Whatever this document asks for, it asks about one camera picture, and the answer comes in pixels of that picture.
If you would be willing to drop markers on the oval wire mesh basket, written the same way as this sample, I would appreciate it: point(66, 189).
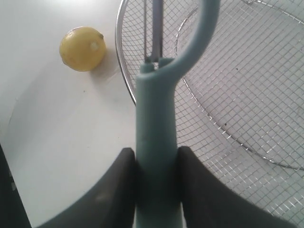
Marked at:
point(240, 108)

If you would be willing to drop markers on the yellow lemon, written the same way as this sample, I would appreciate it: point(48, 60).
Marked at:
point(82, 49)

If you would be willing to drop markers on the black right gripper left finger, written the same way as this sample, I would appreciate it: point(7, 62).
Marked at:
point(110, 203)

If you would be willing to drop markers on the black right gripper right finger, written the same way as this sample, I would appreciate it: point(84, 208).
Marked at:
point(208, 203)

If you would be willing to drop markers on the teal handled peeler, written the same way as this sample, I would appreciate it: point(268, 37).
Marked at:
point(158, 204)

